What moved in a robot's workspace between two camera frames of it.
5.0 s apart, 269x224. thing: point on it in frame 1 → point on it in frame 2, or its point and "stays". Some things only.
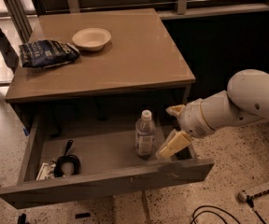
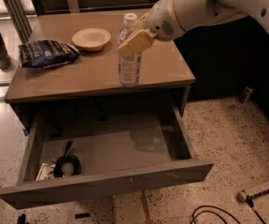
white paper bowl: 92,39 stays
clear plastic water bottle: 145,135 → 129,67
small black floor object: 81,216 stays
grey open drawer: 106,147 stays
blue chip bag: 45,53 stays
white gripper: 192,119 → 162,20
